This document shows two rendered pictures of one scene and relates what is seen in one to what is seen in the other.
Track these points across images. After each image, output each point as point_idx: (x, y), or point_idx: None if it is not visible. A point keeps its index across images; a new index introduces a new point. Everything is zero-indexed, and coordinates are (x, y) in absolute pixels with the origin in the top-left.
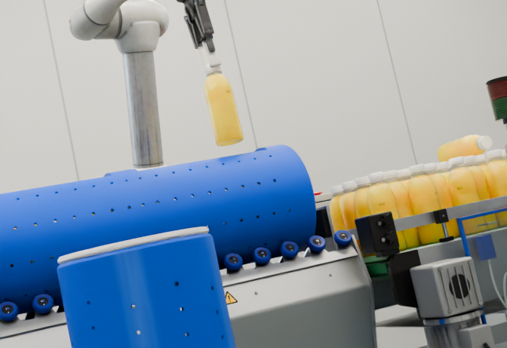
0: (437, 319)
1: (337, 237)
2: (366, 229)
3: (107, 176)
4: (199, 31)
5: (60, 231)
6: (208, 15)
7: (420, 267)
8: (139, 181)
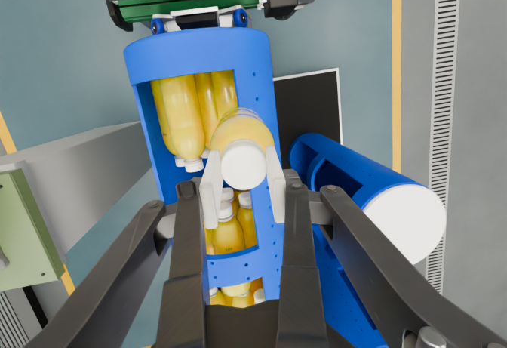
0: (303, 5)
1: (244, 26)
2: (287, 10)
3: (264, 279)
4: (204, 253)
5: None
6: (384, 238)
7: None
8: (278, 241)
